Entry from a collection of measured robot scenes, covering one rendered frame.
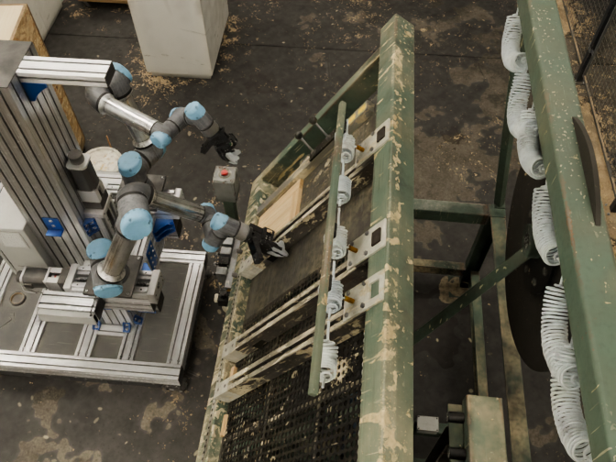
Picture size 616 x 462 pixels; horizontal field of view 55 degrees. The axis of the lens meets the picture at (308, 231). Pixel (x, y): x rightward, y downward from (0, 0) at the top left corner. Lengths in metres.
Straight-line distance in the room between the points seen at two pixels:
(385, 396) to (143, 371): 2.18
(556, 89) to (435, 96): 3.27
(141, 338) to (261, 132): 1.97
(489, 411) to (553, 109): 0.87
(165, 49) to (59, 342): 2.53
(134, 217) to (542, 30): 1.54
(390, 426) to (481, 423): 0.30
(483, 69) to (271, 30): 1.91
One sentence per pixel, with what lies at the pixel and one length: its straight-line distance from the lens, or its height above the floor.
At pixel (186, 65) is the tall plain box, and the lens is 5.22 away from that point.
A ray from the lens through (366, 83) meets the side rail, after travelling 2.72.
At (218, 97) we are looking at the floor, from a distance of 5.11.
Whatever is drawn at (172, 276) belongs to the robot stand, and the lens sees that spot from 3.81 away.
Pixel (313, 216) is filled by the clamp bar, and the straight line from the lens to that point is 2.44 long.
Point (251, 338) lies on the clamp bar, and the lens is 2.49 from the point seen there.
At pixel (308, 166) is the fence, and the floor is 1.32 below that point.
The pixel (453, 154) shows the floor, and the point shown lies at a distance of 4.74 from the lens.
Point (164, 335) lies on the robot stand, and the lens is 3.62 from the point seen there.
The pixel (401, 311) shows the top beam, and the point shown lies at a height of 1.92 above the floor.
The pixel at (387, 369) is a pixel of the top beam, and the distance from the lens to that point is 1.59.
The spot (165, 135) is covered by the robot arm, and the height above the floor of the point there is 1.61.
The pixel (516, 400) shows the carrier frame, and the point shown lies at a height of 0.79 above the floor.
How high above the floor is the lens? 3.40
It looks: 55 degrees down
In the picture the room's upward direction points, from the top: straight up
